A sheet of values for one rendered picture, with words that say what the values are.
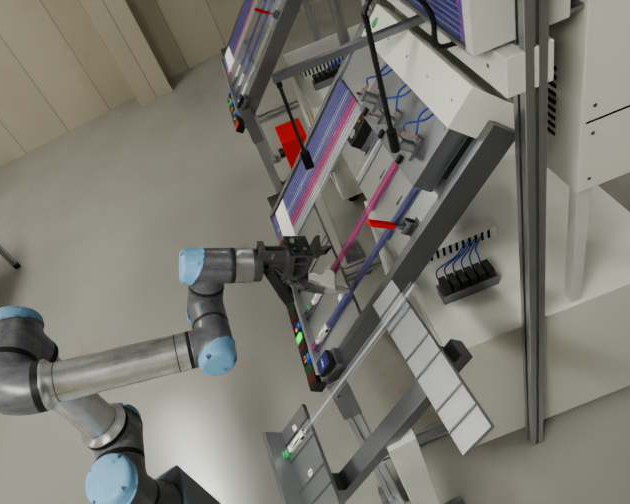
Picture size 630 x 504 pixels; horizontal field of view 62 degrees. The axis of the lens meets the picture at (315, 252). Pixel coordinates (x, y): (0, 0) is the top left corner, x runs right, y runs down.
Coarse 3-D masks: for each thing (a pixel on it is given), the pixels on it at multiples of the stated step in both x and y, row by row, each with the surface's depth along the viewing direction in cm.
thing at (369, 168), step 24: (360, 72) 143; (360, 168) 133; (384, 168) 123; (456, 168) 101; (384, 192) 121; (408, 192) 113; (432, 192) 106; (384, 216) 119; (408, 216) 111; (408, 240) 110
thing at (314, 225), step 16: (304, 224) 156; (320, 224) 147; (320, 240) 145; (320, 256) 143; (336, 256) 137; (320, 272) 142; (336, 272) 134; (304, 304) 147; (320, 304) 138; (336, 304) 131; (352, 304) 124; (320, 320) 137; (336, 320) 130; (352, 320) 123; (336, 336) 128; (320, 352) 134
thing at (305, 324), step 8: (272, 216) 177; (272, 224) 173; (296, 288) 151; (296, 296) 148; (296, 304) 146; (304, 320) 142; (304, 328) 139; (304, 336) 138; (312, 336) 138; (312, 352) 133; (312, 360) 132
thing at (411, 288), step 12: (408, 288) 96; (396, 300) 98; (396, 312) 98; (384, 324) 99; (372, 336) 102; (360, 360) 104; (348, 372) 105; (336, 384) 107; (324, 408) 110; (312, 420) 111; (288, 456) 116
